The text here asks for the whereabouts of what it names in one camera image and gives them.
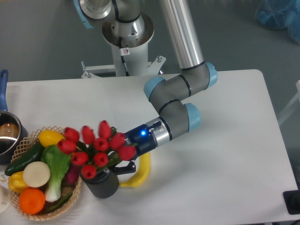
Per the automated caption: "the dark grey ribbed vase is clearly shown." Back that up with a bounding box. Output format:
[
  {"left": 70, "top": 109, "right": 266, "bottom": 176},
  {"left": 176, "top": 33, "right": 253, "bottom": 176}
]
[{"left": 80, "top": 170, "right": 119, "bottom": 199}]

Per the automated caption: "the black device at edge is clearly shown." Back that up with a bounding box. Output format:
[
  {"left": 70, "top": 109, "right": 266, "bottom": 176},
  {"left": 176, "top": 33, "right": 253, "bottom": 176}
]
[{"left": 283, "top": 190, "right": 300, "bottom": 215}]

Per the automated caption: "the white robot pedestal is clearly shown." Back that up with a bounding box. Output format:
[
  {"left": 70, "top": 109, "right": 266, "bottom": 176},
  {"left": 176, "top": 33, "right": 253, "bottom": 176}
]
[{"left": 81, "top": 12, "right": 166, "bottom": 78}]

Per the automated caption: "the yellow squash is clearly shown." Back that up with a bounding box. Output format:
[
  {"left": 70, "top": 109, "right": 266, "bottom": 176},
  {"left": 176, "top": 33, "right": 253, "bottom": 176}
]
[{"left": 38, "top": 130, "right": 65, "bottom": 148}]

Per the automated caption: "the yellow bell pepper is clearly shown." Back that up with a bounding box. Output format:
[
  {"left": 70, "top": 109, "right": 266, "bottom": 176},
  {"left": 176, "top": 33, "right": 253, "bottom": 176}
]
[{"left": 8, "top": 171, "right": 29, "bottom": 194}]

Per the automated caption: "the white round radish slice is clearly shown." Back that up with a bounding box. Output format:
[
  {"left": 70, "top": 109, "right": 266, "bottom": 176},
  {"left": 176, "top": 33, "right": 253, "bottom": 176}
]
[{"left": 23, "top": 161, "right": 50, "bottom": 188}]

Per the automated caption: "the woven wicker basket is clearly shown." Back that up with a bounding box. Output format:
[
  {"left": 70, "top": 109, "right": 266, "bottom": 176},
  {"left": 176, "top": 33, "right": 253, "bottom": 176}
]
[{"left": 9, "top": 126, "right": 82, "bottom": 221}]

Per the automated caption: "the white round object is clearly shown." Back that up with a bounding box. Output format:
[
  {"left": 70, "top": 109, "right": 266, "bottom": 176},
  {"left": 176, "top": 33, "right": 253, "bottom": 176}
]
[{"left": 0, "top": 186, "right": 10, "bottom": 213}]

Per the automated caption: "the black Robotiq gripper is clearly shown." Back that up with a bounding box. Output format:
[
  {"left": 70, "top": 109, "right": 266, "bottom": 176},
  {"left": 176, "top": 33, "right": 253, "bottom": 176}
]
[{"left": 111, "top": 124, "right": 157, "bottom": 175}]

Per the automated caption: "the white metal frame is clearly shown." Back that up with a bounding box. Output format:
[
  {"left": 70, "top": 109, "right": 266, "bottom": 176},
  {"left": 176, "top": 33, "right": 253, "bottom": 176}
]
[{"left": 277, "top": 80, "right": 300, "bottom": 126}]

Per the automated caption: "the red tulip bouquet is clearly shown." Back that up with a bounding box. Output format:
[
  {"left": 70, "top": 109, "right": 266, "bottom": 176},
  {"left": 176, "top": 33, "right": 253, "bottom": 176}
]
[{"left": 57, "top": 120, "right": 136, "bottom": 179}]

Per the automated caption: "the garlic clove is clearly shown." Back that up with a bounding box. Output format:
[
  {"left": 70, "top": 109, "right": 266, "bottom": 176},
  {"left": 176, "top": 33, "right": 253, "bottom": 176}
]
[{"left": 0, "top": 175, "right": 6, "bottom": 182}]

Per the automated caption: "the dark green cucumber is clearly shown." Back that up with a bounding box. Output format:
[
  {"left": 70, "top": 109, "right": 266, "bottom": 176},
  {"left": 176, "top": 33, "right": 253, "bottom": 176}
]
[{"left": 4, "top": 141, "right": 44, "bottom": 176}]

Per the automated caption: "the yellow banana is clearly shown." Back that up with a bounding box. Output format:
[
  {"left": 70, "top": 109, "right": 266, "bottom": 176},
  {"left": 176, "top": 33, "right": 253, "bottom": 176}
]
[{"left": 119, "top": 152, "right": 150, "bottom": 188}]

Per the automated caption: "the green chili pepper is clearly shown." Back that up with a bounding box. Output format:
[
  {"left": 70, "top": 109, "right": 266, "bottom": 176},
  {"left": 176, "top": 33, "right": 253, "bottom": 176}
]
[{"left": 44, "top": 192, "right": 72, "bottom": 214}]

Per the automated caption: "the purple sweet potato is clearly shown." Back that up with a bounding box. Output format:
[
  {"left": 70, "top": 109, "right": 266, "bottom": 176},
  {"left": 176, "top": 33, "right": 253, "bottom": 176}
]
[{"left": 65, "top": 164, "right": 79, "bottom": 184}]

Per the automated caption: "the blue handled saucepan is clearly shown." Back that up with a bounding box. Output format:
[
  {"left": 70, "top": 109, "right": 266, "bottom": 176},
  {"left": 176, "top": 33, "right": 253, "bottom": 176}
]
[{"left": 0, "top": 69, "right": 28, "bottom": 165}]

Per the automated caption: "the blue plastic bag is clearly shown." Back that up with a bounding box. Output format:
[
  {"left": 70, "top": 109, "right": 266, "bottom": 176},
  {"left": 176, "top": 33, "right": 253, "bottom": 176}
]
[{"left": 255, "top": 0, "right": 300, "bottom": 44}]

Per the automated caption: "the green bok choy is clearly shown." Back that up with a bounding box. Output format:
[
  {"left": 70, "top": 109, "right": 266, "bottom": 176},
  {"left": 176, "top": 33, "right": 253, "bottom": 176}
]
[{"left": 41, "top": 145, "right": 71, "bottom": 203}]

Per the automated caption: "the orange fruit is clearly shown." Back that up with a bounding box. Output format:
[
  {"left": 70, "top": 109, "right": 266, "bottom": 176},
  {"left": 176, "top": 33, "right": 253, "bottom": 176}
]
[{"left": 18, "top": 188, "right": 45, "bottom": 214}]

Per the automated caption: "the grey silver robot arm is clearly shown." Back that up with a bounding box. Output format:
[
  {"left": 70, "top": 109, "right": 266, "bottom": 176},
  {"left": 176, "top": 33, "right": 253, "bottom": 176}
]
[{"left": 74, "top": 0, "right": 218, "bottom": 159}]

